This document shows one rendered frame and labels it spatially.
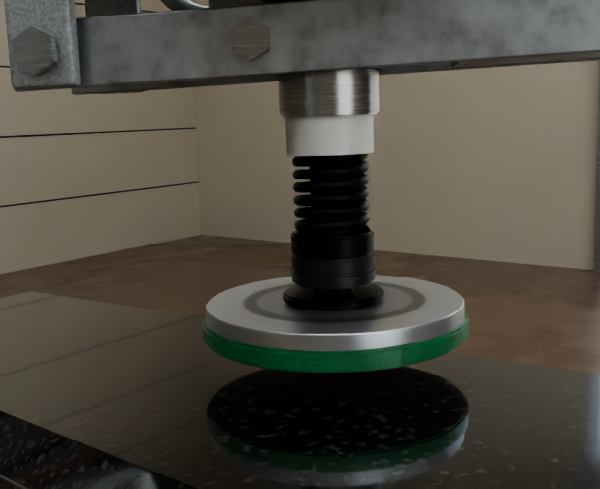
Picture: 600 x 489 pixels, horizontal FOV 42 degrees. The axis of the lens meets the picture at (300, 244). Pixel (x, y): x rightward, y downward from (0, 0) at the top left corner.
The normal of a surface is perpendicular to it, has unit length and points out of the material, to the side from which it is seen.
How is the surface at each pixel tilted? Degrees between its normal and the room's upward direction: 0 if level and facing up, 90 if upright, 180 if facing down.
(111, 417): 0
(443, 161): 90
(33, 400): 0
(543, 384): 0
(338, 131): 90
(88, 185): 90
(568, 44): 90
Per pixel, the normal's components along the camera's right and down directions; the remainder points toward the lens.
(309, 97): -0.40, 0.16
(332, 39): -0.11, 0.16
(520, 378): -0.04, -0.99
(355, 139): 0.54, 0.12
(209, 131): -0.61, 0.15
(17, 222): 0.80, 0.07
